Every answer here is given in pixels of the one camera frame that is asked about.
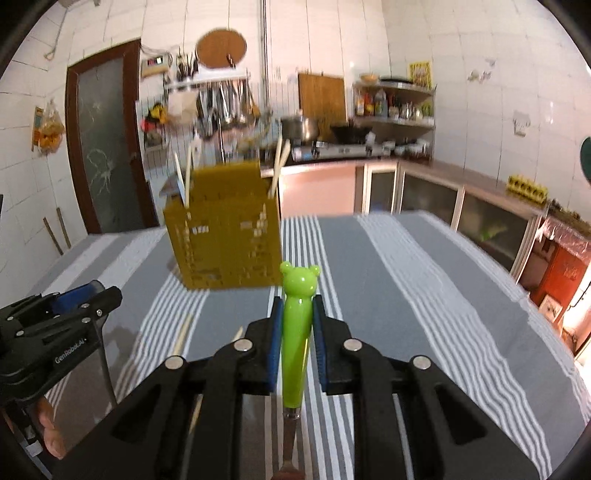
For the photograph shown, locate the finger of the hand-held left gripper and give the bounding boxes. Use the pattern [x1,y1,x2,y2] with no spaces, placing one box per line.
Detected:
[46,281,106,315]
[76,286,123,324]

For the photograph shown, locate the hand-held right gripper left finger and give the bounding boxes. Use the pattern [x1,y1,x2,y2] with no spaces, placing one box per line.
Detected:
[55,295,284,480]

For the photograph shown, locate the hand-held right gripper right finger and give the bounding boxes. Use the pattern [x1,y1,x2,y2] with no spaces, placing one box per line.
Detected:
[313,294,541,480]

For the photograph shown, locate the green bear handle utensil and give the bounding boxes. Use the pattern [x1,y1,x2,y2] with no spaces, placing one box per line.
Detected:
[276,261,322,480]

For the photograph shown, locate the pile of wooden chopsticks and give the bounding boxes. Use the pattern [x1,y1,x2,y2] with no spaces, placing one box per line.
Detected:
[172,315,245,435]

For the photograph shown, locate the yellow perforated utensil holder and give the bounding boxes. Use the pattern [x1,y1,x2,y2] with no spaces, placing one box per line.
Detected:
[164,159,283,291]

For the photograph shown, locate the wooden chopstick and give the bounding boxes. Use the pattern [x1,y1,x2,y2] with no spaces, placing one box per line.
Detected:
[185,142,195,206]
[270,135,284,197]
[174,152,188,206]
[272,141,293,195]

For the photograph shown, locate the dark utensils in rack holder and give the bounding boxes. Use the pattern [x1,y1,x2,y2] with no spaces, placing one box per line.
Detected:
[177,51,200,79]

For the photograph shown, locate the person's left hand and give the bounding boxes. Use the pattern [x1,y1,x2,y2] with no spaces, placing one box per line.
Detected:
[36,396,68,460]

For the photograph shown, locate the wooden stick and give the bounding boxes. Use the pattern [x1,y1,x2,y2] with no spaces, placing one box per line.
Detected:
[43,217,64,256]
[56,208,73,250]

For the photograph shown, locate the grey striped tablecloth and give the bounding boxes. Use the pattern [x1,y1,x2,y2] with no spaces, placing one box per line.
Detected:
[28,210,578,480]

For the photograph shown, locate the brown door with frosted glass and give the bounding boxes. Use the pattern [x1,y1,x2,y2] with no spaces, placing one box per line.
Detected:
[65,39,160,234]

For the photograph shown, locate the plastic bag of oranges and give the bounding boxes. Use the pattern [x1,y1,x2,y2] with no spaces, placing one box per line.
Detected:
[39,99,65,155]

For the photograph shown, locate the kitchen counter cabinet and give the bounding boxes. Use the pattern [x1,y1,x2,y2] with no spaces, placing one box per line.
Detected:
[277,159,550,282]

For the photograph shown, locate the gas stove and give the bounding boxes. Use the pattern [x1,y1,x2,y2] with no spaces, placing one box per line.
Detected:
[291,141,384,162]

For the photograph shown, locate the white hanging cloth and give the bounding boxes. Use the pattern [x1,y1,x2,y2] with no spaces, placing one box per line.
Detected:
[167,90,199,125]

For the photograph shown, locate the black wok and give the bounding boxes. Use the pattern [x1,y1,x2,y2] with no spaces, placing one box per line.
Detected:
[330,124,375,144]

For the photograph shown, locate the stack of white dishes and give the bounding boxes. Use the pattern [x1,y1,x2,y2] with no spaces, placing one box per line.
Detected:
[383,141,432,161]

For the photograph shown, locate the steel pot with lid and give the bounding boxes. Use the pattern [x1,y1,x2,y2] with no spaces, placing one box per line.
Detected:
[280,115,320,140]

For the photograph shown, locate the row of hanging metal ladles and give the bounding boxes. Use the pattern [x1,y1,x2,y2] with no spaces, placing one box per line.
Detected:
[198,82,262,137]

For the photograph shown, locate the metal corner shelf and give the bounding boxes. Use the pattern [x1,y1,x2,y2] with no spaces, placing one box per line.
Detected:
[352,80,437,162]

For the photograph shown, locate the rectangular wooden cutting board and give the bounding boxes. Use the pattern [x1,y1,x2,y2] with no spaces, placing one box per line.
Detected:
[298,73,347,124]

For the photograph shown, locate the row of condiment bottles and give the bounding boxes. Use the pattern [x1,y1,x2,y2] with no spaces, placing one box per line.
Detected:
[355,88,435,118]

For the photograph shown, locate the red cabinet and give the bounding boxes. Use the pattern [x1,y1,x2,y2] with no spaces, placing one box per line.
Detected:
[526,217,591,356]

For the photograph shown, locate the yellow egg carton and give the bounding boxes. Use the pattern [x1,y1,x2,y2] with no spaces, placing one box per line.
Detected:
[507,174,550,204]

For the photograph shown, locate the round wooden board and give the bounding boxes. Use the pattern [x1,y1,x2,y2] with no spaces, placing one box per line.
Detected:
[196,28,247,69]

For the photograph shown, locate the vertical metal pipe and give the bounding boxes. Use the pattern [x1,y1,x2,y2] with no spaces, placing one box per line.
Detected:
[259,0,271,112]

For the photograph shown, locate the dark green round object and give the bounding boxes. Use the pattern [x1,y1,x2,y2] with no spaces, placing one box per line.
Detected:
[579,136,591,185]

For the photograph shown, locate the small wall calendar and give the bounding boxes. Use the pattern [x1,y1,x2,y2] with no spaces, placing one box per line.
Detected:
[31,106,45,153]

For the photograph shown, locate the beige wall control box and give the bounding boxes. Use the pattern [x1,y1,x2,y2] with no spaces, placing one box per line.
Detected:
[141,54,172,78]

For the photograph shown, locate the metal wall rack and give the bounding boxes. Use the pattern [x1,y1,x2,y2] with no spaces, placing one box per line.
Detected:
[165,74,252,92]

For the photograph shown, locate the yellow wall poster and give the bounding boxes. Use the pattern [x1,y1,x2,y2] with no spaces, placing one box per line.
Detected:
[409,61,434,88]

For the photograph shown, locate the white wall hooks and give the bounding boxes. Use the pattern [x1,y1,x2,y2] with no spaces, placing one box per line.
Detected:
[466,59,498,85]

